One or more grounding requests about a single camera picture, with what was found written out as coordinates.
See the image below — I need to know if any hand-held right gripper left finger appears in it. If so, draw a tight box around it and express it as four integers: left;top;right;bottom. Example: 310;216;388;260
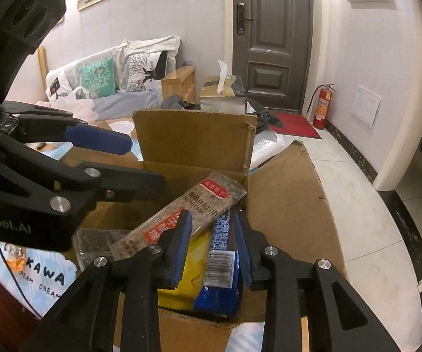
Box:
21;209;193;352

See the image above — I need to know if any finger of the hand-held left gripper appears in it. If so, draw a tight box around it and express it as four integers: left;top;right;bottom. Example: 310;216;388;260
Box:
0;134;168;215
0;101;133;155

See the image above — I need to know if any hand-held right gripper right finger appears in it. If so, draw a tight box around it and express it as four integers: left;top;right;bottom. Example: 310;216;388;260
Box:
232;212;393;352

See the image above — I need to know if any yellow snack packet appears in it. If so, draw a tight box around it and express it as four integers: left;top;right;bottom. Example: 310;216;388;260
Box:
157;227;215;312

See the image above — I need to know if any blue snack packet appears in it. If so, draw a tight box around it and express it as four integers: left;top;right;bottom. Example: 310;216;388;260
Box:
193;209;246;319

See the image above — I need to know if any clear brown candy packet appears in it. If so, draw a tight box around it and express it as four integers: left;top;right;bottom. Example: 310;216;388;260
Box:
108;170;248;263

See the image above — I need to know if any clear dark snack packet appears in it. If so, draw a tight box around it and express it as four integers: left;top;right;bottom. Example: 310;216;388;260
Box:
74;228;133;270

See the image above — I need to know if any brown cardboard box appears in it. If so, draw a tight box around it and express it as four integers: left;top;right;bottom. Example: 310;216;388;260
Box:
62;110;349;352

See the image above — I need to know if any white bowl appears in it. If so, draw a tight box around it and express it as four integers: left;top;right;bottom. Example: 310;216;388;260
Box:
108;121;135;136

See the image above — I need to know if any grey sofa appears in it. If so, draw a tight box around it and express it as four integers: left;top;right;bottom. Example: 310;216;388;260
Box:
44;36;182;121

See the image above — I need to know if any white printed plastic bag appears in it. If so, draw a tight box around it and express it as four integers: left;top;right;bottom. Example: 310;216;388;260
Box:
37;86;100;123

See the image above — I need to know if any teal tree print pillow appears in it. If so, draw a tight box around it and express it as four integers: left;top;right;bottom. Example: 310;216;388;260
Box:
78;58;117;98

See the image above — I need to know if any white pillow with black print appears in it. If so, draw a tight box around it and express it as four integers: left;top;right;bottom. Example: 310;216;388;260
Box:
47;70;76;103

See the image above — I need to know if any blue cartoon printed tablecloth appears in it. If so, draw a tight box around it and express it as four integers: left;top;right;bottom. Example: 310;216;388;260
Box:
0;141;309;352

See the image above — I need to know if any white pillow with deer print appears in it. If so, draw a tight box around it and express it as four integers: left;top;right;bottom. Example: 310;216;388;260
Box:
125;50;169;92

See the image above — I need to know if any red cloth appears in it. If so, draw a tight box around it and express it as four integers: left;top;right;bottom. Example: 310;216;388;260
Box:
0;268;43;341

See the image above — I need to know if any wooden box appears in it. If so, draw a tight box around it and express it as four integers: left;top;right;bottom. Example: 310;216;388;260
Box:
161;66;197;105

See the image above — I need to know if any wooden pole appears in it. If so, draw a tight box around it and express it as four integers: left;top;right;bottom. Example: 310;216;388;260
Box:
38;46;48;89

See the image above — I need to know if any white plastic sheet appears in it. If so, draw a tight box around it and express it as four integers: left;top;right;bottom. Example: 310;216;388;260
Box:
249;132;296;171

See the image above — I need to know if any tissue box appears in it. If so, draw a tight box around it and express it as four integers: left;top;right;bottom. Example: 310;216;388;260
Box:
199;59;248;114

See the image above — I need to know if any red doormat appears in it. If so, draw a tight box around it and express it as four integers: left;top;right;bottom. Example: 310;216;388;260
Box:
270;112;322;140

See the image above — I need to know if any red fire extinguisher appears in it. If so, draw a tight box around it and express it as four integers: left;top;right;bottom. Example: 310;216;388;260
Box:
306;84;337;130

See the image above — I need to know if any dark brown door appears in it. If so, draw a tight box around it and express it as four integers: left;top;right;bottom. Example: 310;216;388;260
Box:
232;0;314;114

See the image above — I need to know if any black cable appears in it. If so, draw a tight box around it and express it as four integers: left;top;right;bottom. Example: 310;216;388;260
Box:
0;240;41;318

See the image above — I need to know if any white wall panel cover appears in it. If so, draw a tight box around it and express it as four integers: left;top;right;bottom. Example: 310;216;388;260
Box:
352;85;382;127

